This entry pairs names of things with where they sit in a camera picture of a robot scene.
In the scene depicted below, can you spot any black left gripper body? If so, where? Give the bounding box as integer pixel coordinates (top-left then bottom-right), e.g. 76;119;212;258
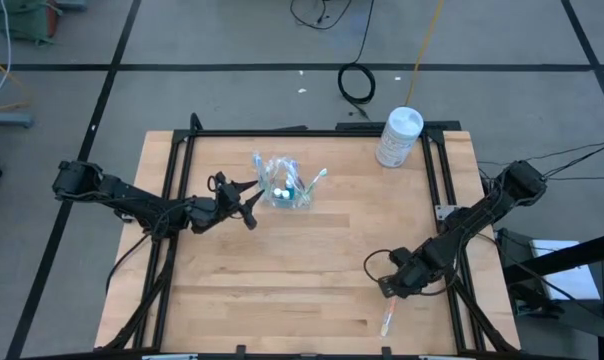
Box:
204;171;258;231

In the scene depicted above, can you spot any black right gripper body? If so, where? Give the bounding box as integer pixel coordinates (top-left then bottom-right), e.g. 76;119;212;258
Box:
377;247;433;301

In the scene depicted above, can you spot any orange white toothbrush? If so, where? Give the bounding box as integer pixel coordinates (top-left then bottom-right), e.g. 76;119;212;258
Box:
379;298;398;338

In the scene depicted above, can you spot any clear plastic bag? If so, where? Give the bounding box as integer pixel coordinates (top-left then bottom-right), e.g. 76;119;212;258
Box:
254;154;316;210

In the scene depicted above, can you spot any purple white toothbrush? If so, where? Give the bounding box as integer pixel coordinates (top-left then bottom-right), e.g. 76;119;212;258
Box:
286;159;306;194

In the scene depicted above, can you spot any green white toothbrush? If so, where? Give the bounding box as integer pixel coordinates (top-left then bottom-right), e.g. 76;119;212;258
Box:
304;167;329;197

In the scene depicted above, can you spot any white wipes canister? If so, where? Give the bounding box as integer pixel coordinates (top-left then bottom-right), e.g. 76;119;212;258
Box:
374;106;425;169

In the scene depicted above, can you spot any black stand beam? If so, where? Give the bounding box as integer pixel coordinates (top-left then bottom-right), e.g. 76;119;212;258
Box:
501;230;604;360

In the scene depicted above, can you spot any white box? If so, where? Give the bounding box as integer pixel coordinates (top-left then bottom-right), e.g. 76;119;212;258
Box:
530;239;602;301

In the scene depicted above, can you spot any grey-blue floor bar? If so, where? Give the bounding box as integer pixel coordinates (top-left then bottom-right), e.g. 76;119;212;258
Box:
0;110;34;129

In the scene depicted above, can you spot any green bag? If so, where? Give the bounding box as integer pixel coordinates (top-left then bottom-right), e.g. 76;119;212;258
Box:
0;0;63;47

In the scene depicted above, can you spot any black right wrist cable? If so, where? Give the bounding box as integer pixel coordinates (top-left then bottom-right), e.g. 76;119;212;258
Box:
363;248;398;284

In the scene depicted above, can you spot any coiled black floor cable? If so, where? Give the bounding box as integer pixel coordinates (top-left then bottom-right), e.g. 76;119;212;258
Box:
337;0;378;121

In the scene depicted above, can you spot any looped black floor cable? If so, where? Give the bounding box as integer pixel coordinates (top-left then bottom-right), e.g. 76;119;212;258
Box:
288;0;354;31

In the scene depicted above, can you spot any thin yellow floor cable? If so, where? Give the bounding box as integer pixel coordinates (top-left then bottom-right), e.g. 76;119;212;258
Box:
0;48;34;113

